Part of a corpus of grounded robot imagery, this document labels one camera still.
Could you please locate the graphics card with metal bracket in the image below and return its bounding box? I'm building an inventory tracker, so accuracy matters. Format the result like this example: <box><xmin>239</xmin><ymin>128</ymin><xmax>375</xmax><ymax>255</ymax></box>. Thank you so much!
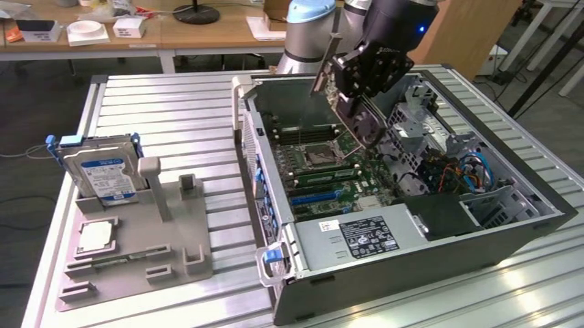
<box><xmin>308</xmin><ymin>32</ymin><xmax>387</xmax><ymax>150</ymax></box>

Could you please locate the wooden cabinet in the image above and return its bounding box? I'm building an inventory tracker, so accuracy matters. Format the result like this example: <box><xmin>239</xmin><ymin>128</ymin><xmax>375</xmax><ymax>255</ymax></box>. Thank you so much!
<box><xmin>407</xmin><ymin>0</ymin><xmax>523</xmax><ymax>79</ymax></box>

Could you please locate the green RAM stick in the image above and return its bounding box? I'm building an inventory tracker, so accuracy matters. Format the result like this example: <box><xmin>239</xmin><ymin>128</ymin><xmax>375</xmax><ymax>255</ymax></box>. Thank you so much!
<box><xmin>295</xmin><ymin>167</ymin><xmax>358</xmax><ymax>187</ymax></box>
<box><xmin>90</xmin><ymin>254</ymin><xmax>153</xmax><ymax>267</ymax></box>

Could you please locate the metal socket cover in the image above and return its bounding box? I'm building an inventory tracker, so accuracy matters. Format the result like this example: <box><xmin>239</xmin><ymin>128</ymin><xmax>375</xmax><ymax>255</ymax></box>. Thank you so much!
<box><xmin>335</xmin><ymin>132</ymin><xmax>363</xmax><ymax>158</ymax></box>

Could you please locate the grey parts rack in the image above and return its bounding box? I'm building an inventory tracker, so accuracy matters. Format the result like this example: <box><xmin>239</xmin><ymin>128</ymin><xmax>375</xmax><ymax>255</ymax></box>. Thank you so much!
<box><xmin>53</xmin><ymin>155</ymin><xmax>215</xmax><ymax>314</ymax></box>

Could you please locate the black plastic shroud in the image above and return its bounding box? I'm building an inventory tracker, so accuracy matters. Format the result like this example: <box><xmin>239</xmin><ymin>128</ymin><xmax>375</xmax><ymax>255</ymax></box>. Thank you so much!
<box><xmin>403</xmin><ymin>193</ymin><xmax>482</xmax><ymax>242</ymax></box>

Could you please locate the wooden desk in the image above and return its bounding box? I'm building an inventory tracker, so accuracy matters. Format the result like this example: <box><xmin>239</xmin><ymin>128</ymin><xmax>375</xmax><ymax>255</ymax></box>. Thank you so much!
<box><xmin>0</xmin><ymin>0</ymin><xmax>410</xmax><ymax>62</ymax></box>

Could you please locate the white paper stack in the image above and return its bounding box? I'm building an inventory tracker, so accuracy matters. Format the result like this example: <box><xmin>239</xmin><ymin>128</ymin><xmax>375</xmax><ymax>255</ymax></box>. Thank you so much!
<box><xmin>245</xmin><ymin>15</ymin><xmax>288</xmax><ymax>42</ymax></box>

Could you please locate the blue disk caddy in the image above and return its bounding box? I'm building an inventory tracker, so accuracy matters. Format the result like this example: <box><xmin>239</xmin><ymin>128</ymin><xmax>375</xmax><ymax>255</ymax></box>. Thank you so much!
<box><xmin>44</xmin><ymin>133</ymin><xmax>141</xmax><ymax>172</ymax></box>

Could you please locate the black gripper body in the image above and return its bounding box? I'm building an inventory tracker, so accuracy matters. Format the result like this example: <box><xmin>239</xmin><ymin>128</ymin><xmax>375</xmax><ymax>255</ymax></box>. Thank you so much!
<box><xmin>358</xmin><ymin>0</ymin><xmax>439</xmax><ymax>55</ymax></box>

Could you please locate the CPU socket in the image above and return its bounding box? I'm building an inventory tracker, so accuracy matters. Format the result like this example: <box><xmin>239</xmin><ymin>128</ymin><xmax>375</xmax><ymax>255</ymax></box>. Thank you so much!
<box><xmin>300</xmin><ymin>141</ymin><xmax>343</xmax><ymax>168</ymax></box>

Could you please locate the metal disk bay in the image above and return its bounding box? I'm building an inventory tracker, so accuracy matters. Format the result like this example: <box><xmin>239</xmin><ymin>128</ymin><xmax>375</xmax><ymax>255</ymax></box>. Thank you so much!
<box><xmin>458</xmin><ymin>186</ymin><xmax>543</xmax><ymax>230</ymax></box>

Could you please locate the small white box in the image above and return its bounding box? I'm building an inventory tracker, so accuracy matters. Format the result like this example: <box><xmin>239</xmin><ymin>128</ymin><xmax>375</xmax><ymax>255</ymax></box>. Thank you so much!
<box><xmin>110</xmin><ymin>17</ymin><xmax>146</xmax><ymax>38</ymax></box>

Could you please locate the hard disk with blue label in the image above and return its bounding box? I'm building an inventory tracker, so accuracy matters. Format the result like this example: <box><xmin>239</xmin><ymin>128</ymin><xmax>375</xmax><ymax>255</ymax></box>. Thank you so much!
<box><xmin>61</xmin><ymin>145</ymin><xmax>140</xmax><ymax>206</ymax></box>

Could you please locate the silver CPU chip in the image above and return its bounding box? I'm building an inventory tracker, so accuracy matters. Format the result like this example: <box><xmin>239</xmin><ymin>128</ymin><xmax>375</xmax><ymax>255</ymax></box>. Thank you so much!
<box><xmin>76</xmin><ymin>221</ymin><xmax>113</xmax><ymax>252</ymax></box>

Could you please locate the blue expansion slot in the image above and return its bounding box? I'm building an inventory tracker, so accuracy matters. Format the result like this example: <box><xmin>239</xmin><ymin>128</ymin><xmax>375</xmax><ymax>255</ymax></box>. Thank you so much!
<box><xmin>288</xmin><ymin>190</ymin><xmax>342</xmax><ymax>207</ymax></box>

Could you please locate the blue wire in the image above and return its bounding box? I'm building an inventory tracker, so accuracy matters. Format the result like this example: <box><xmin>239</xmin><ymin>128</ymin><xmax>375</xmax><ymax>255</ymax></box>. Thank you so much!
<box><xmin>458</xmin><ymin>150</ymin><xmax>495</xmax><ymax>194</ymax></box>

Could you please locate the brown cardboard box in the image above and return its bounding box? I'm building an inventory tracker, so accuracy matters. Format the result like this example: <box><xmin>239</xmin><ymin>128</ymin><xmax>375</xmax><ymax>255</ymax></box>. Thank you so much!
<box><xmin>263</xmin><ymin>0</ymin><xmax>292</xmax><ymax>21</ymax></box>

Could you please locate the white box with black lid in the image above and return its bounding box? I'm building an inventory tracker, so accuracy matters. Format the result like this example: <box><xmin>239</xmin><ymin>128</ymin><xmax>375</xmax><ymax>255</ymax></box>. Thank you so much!
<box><xmin>15</xmin><ymin>19</ymin><xmax>62</xmax><ymax>44</ymax></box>

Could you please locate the grey power supply unit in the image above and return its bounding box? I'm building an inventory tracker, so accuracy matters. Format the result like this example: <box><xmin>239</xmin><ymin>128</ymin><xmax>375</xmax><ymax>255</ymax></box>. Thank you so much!
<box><xmin>291</xmin><ymin>204</ymin><xmax>432</xmax><ymax>273</ymax></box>

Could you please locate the black slanted pole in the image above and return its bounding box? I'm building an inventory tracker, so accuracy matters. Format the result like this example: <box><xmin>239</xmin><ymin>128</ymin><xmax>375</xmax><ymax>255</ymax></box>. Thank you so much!
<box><xmin>506</xmin><ymin>0</ymin><xmax>584</xmax><ymax>119</ymax></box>

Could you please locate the white box with tape roll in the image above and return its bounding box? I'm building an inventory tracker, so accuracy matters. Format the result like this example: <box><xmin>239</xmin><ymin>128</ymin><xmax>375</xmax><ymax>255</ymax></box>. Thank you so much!
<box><xmin>65</xmin><ymin>20</ymin><xmax>110</xmax><ymax>47</ymax></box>

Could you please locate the orange wire bundle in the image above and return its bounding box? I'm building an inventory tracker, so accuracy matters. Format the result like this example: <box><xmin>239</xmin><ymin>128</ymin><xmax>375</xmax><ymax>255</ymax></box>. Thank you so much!
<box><xmin>436</xmin><ymin>163</ymin><xmax>462</xmax><ymax>192</ymax></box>

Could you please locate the black open PC case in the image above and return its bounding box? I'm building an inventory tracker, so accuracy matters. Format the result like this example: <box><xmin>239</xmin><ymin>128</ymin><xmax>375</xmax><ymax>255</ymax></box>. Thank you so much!
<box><xmin>229</xmin><ymin>70</ymin><xmax>579</xmax><ymax>325</ymax></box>

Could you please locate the green motherboard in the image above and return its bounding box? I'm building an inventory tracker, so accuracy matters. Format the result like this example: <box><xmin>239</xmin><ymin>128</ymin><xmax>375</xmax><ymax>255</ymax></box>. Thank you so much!
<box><xmin>268</xmin><ymin>115</ymin><xmax>402</xmax><ymax>223</ymax></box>

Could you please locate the grey cable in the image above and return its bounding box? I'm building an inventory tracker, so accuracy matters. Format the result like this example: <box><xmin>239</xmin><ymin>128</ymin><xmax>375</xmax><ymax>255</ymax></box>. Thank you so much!
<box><xmin>0</xmin><ymin>145</ymin><xmax>50</xmax><ymax>160</ymax></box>

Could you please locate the metal drive cage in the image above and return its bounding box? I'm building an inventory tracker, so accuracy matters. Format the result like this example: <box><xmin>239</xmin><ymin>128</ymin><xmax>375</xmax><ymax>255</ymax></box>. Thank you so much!
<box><xmin>387</xmin><ymin>102</ymin><xmax>456</xmax><ymax>151</ymax></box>

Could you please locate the black round lamp base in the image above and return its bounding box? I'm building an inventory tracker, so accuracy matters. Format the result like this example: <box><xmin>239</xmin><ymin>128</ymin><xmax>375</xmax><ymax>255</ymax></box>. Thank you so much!
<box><xmin>170</xmin><ymin>0</ymin><xmax>220</xmax><ymax>25</ymax></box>

